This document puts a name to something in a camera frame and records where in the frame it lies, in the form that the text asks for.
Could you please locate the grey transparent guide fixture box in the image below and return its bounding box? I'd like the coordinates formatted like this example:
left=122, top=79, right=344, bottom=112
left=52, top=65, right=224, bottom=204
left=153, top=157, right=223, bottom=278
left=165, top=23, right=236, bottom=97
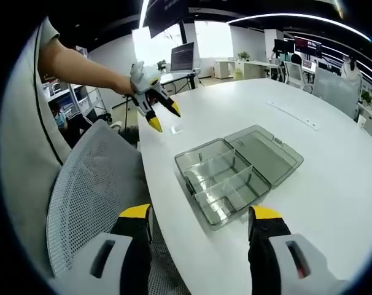
left=174, top=124, right=305, bottom=232

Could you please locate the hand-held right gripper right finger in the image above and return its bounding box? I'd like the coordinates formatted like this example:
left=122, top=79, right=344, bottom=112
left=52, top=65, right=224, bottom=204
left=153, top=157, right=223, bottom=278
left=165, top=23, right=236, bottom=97
left=247, top=205, right=349, bottom=295

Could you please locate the white cabinet row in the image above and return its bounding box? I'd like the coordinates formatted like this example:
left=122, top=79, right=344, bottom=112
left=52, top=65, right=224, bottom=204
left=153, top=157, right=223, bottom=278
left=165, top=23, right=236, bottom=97
left=215, top=59, right=281, bottom=81

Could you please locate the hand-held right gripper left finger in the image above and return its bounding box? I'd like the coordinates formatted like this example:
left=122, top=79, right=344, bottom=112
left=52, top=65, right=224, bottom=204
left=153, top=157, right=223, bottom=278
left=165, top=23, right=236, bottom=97
left=47, top=204, right=153, bottom=295

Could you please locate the person's grey shirt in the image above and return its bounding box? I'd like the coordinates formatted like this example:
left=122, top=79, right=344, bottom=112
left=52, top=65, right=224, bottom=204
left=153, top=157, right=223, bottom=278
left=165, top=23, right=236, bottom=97
left=0, top=17, right=72, bottom=268

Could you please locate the grey desk partition panel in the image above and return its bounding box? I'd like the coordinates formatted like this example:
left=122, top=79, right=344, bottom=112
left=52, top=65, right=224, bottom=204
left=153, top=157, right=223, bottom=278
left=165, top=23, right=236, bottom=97
left=311, top=66, right=359, bottom=120

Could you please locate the black-legged standing desk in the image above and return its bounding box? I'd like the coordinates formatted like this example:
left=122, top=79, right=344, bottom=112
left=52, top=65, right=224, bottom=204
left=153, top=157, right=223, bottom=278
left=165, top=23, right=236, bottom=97
left=159, top=69, right=203, bottom=95

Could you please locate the white mesh office chair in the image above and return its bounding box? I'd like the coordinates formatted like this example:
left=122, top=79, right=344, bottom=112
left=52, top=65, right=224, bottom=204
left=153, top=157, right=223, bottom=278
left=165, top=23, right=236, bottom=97
left=46, top=119, right=190, bottom=295

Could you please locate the dark laptop screen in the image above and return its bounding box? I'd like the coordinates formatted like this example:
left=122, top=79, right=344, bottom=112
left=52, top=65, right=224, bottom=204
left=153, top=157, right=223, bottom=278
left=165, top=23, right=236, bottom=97
left=169, top=42, right=195, bottom=73

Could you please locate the dark wall monitor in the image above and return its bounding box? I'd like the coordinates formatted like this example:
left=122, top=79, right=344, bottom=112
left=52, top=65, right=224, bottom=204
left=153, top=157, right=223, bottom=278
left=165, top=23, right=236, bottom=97
left=293, top=36, right=324, bottom=59

